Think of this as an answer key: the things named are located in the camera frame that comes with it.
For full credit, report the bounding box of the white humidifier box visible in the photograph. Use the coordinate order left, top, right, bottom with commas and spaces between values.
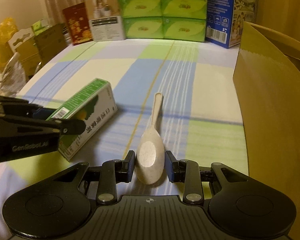
84, 0, 126, 42

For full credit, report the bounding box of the green white medicine box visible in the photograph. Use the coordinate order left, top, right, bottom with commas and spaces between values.
48, 78, 117, 161

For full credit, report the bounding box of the brown cardboard boxes pile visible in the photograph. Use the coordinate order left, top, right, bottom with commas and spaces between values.
8, 19, 68, 79

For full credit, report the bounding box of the crumpled foil bag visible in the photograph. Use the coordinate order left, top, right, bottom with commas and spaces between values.
0, 52, 27, 97

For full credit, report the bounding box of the beige rice spoon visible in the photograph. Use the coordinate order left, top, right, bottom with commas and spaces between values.
135, 92, 165, 185

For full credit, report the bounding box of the yellow plastic bag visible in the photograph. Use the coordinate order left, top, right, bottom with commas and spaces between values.
0, 17, 18, 73

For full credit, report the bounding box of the wooden door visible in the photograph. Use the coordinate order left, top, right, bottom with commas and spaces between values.
256, 0, 300, 32

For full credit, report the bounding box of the brown cardboard box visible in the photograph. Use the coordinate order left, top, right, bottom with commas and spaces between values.
233, 23, 300, 239

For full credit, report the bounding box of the blue milk carton box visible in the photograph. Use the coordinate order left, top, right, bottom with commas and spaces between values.
206, 0, 256, 48

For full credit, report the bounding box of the green tissue box stack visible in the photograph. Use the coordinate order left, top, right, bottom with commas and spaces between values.
119, 0, 207, 42

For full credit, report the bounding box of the checked tablecloth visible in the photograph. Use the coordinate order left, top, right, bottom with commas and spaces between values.
0, 39, 248, 239

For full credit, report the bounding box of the red gift box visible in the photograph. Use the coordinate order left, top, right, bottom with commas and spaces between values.
63, 2, 93, 46

